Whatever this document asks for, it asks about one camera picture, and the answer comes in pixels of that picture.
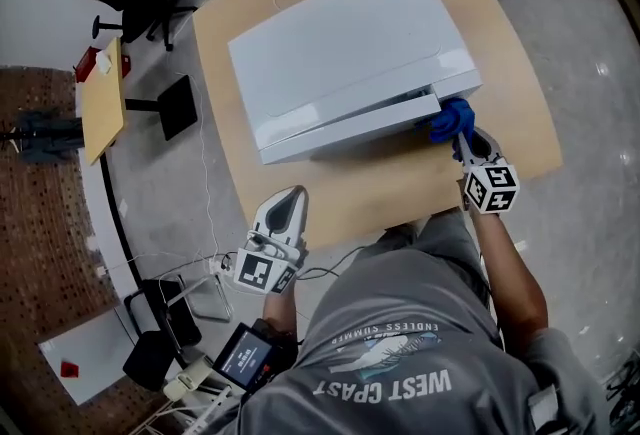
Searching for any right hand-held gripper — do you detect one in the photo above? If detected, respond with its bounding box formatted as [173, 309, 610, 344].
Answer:
[455, 126, 521, 214]

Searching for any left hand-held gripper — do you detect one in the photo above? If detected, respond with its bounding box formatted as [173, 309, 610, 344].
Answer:
[233, 186, 311, 295]

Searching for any blue cloth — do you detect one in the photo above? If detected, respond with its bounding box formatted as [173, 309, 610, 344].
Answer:
[428, 97, 476, 162]

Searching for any white printer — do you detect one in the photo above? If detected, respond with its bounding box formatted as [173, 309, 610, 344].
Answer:
[227, 0, 484, 166]

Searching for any person's left forearm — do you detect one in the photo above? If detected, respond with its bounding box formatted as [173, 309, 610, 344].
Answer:
[262, 290, 301, 330]

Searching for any person's right forearm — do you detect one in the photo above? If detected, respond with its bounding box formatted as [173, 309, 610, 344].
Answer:
[469, 210, 550, 355]

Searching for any white power strip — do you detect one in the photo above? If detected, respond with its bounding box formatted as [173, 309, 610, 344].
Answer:
[207, 255, 236, 275]

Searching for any person's grey printed t-shirt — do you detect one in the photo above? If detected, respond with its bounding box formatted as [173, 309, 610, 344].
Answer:
[219, 210, 601, 435]

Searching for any black wrist-mounted screen device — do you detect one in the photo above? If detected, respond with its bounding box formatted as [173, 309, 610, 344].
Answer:
[212, 319, 297, 393]

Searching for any white handheld device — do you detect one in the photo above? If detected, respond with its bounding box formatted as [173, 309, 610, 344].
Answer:
[162, 355, 216, 402]

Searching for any small wooden side table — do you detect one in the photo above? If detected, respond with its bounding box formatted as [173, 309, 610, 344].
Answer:
[79, 36, 199, 167]

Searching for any white board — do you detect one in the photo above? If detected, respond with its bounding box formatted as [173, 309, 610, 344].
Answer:
[37, 307, 137, 407]

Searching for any red box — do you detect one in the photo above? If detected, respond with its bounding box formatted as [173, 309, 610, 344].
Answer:
[73, 45, 132, 84]

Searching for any black cable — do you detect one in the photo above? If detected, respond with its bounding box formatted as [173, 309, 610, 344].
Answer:
[298, 245, 367, 282]

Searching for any thin white floor cable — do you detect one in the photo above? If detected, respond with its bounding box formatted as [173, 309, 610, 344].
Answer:
[192, 72, 222, 264]

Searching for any black metal-frame chair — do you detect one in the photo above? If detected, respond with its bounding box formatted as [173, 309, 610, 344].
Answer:
[122, 272, 234, 393]

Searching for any white wire shelf rack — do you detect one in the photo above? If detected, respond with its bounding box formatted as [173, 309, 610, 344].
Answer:
[129, 385, 246, 435]

